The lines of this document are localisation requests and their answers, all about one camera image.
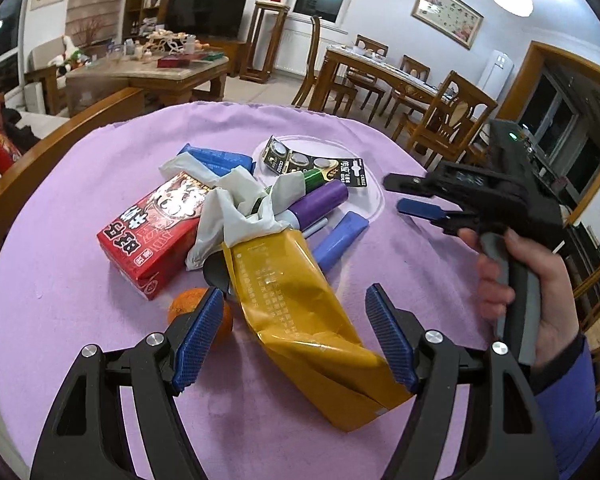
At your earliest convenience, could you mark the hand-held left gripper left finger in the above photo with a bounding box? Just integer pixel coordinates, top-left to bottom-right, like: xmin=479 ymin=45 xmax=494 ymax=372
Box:
xmin=29 ymin=286 xmax=226 ymax=480

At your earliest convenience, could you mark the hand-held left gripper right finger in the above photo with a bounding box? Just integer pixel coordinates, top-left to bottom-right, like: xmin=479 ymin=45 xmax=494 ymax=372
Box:
xmin=365 ymin=282 xmax=558 ymax=480

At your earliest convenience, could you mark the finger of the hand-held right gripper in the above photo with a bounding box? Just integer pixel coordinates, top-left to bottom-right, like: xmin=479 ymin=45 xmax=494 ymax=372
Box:
xmin=396 ymin=197 xmax=481 ymax=237
xmin=382 ymin=172 xmax=446 ymax=197

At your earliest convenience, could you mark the blue sachet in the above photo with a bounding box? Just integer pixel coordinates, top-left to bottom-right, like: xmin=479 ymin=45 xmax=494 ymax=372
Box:
xmin=311 ymin=211 xmax=370 ymax=273
xmin=176 ymin=143 xmax=253 ymax=167
xmin=200 ymin=157 xmax=257 ymax=178

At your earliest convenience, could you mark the yellow foil packet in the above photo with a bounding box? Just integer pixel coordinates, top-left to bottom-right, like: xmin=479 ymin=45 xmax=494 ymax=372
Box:
xmin=221 ymin=227 xmax=413 ymax=433

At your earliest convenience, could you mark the person's right forearm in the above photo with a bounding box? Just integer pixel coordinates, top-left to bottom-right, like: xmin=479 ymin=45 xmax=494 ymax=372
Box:
xmin=530 ymin=332 xmax=600 ymax=480

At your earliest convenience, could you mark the person's right hand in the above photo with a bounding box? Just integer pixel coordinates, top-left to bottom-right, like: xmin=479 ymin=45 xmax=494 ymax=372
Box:
xmin=457 ymin=227 xmax=581 ymax=368

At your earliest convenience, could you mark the orange fruit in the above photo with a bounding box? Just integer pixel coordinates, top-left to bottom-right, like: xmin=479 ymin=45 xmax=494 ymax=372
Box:
xmin=167 ymin=286 xmax=234 ymax=346

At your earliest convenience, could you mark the purple tube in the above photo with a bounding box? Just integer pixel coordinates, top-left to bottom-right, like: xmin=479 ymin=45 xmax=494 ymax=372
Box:
xmin=290 ymin=180 xmax=350 ymax=228

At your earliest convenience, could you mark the grey pen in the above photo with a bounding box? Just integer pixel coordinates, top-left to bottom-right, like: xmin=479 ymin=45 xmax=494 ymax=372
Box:
xmin=300 ymin=217 xmax=331 ymax=238

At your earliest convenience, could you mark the button battery card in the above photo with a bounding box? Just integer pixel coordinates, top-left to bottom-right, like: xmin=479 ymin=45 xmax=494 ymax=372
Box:
xmin=257 ymin=140 xmax=363 ymax=188

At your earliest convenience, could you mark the red printed box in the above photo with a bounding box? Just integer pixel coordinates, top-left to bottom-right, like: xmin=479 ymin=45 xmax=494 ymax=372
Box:
xmin=96 ymin=171 xmax=218 ymax=301

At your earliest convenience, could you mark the white standing air conditioner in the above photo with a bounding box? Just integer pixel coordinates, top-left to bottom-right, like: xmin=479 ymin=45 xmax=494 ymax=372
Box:
xmin=477 ymin=49 xmax=515 ymax=103

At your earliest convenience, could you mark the white crumpled tissue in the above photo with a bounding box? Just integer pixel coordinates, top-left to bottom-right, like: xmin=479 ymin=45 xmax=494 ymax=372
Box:
xmin=158 ymin=152 xmax=308 ymax=272

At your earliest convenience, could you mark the wooden dining table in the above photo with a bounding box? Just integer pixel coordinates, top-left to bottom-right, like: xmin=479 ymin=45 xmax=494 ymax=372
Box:
xmin=322 ymin=44 xmax=486 ymax=126

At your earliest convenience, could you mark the purple tablecloth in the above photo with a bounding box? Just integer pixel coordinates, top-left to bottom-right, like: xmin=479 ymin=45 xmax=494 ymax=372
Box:
xmin=0 ymin=101 xmax=546 ymax=480

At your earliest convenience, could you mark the white radiator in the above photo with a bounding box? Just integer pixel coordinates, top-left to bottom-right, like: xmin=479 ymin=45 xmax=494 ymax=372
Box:
xmin=275 ymin=27 xmax=351 ymax=78

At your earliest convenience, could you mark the framed floral picture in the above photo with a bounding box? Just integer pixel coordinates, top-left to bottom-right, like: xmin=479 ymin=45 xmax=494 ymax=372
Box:
xmin=411 ymin=0 xmax=485 ymax=51

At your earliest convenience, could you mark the wooden plant stand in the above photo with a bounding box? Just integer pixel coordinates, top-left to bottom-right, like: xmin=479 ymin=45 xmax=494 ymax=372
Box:
xmin=240 ymin=0 xmax=291 ymax=85

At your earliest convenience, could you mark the wooden tv cabinet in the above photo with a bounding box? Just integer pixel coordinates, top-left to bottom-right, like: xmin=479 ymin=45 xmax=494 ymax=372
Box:
xmin=215 ymin=37 xmax=248 ymax=78

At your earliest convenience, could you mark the black television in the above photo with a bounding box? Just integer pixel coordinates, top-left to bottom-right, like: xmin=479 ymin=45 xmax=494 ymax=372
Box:
xmin=165 ymin=0 xmax=250 ymax=41

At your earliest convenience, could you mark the wooden coffee table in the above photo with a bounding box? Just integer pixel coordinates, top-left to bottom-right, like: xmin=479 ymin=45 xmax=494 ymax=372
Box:
xmin=65 ymin=52 xmax=230 ymax=116

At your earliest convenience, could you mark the wooden model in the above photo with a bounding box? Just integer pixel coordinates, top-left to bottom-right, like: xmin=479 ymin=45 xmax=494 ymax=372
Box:
xmin=140 ymin=30 xmax=188 ymax=58

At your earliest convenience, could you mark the dark clothing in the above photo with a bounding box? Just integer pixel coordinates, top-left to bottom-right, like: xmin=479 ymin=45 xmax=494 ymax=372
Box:
xmin=0 ymin=105 xmax=36 ymax=146

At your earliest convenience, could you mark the white plush toy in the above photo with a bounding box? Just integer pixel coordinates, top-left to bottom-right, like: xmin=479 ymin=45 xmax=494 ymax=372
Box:
xmin=50 ymin=35 xmax=88 ymax=73

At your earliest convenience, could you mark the wooden armchair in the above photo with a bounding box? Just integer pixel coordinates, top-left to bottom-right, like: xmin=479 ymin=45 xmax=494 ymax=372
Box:
xmin=24 ymin=35 xmax=71 ymax=116

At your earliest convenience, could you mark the wooden door frame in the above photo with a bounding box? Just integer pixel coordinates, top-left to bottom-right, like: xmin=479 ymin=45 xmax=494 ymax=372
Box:
xmin=517 ymin=40 xmax=600 ymax=226

